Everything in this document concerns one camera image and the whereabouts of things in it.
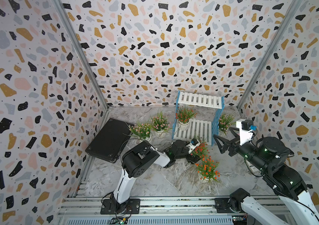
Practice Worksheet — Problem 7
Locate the red flower pot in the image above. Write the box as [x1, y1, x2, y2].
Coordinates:
[176, 106, 197, 131]
[191, 141, 209, 158]

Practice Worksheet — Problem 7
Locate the orange flower pot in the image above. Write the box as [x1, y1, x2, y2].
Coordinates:
[196, 155, 220, 182]

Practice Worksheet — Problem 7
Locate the pink flower pot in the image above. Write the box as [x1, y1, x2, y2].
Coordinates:
[218, 113, 236, 135]
[128, 122, 152, 142]
[151, 111, 170, 137]

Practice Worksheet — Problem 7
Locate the blue white two-tier rack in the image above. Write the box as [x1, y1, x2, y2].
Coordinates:
[172, 91, 225, 145]

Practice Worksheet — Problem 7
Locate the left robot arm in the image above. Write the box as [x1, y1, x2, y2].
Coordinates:
[100, 138, 201, 215]

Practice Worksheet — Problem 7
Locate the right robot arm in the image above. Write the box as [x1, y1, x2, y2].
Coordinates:
[213, 125, 319, 225]

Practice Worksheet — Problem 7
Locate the black case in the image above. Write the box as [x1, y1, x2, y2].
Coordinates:
[86, 118, 134, 163]

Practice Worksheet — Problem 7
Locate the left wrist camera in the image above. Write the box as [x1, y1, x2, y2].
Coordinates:
[187, 138, 201, 154]

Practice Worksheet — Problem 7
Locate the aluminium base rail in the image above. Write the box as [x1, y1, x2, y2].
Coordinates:
[55, 196, 261, 225]

